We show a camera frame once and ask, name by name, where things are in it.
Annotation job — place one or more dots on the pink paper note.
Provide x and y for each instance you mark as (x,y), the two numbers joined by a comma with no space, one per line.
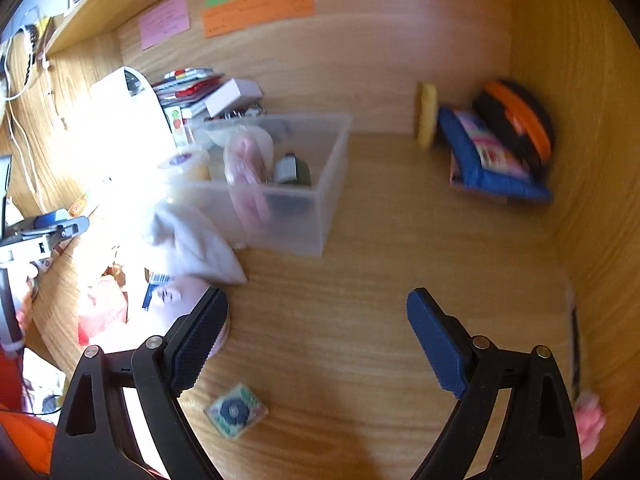
(165,22)

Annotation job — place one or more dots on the pink red packet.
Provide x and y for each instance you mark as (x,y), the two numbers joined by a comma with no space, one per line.
(100,310)

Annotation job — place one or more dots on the cream jar with purple lid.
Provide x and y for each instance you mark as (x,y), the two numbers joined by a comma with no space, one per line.
(185,162)

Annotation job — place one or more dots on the fruit sticker sheet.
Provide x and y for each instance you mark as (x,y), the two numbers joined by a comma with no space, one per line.
(177,122)

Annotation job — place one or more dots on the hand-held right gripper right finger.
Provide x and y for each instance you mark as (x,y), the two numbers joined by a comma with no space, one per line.
(435,345)

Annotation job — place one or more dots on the wooden desktop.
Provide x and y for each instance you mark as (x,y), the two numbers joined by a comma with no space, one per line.
(350,335)

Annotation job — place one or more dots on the pink barcode packet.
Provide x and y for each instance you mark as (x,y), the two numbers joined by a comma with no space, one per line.
(165,292)

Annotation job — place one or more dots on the orange black round case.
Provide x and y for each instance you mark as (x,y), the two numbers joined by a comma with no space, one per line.
(520,110)

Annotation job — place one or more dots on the blue pouch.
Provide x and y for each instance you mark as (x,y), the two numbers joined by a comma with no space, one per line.
(470,160)

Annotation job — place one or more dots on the yellow sponge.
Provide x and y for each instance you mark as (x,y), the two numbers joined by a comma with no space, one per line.
(427,120)

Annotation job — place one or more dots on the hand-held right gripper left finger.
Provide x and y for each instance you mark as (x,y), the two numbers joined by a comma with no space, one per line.
(197,345)

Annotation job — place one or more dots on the clear plastic bin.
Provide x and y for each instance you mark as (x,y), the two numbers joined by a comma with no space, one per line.
(300,225)

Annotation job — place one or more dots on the white cardboard box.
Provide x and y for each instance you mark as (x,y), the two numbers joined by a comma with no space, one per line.
(232,95)

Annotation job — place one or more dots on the large white paper sheet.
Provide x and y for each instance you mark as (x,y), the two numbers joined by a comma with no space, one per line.
(130,125)

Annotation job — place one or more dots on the wooden shelf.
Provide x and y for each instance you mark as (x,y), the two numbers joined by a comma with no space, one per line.
(115,5)

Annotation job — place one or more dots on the orange paper note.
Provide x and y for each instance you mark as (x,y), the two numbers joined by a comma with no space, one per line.
(260,10)

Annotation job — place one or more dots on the stack of books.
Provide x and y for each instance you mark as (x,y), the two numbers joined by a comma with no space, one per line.
(190,87)

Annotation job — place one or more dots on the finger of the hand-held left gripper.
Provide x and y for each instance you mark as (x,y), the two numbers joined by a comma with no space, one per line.
(55,225)

